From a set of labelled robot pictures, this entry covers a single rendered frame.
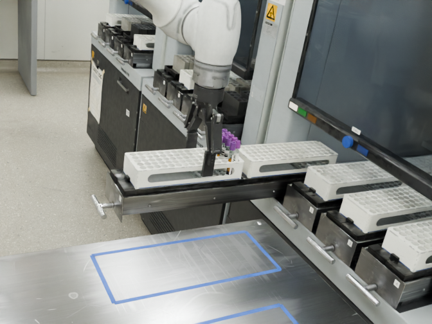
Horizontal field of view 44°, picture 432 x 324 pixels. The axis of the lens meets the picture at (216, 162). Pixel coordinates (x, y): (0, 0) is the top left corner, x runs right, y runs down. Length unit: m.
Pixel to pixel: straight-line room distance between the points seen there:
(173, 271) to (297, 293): 0.24
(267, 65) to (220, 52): 0.47
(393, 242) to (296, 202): 0.31
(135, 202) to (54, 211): 1.49
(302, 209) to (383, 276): 0.30
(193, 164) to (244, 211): 0.38
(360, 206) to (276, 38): 0.61
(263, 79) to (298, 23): 0.23
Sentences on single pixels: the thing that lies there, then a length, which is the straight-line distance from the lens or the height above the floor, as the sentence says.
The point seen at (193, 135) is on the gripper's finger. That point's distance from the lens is 1.40.
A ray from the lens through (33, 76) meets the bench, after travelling 4.19.
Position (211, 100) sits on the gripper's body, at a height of 1.03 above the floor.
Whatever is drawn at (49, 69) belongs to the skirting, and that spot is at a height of 0.02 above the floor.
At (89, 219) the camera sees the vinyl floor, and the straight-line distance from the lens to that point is 2.69.
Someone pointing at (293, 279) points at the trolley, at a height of 0.82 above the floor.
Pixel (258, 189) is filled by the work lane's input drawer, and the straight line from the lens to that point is 1.43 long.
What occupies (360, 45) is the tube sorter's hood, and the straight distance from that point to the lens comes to 1.34.
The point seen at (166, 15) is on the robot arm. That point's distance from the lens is 1.32.
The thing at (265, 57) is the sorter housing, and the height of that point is 1.06.
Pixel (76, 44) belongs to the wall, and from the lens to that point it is 4.89.
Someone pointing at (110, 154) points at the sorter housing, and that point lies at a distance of 2.93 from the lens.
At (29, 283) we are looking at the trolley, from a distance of 0.98.
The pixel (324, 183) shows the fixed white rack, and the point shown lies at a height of 0.86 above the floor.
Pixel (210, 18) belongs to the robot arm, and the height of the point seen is 1.22.
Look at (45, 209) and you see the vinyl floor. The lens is 2.76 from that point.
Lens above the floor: 1.43
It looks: 25 degrees down
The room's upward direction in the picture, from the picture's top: 10 degrees clockwise
